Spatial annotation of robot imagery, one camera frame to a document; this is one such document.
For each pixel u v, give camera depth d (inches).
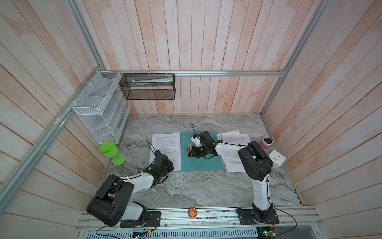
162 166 28.5
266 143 38.3
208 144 31.3
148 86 41.0
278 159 35.9
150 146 39.8
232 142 27.2
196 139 36.2
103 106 28.3
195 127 44.9
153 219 28.9
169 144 40.0
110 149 32.8
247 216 28.8
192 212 29.9
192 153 35.4
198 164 36.0
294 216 29.8
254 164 21.0
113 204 16.9
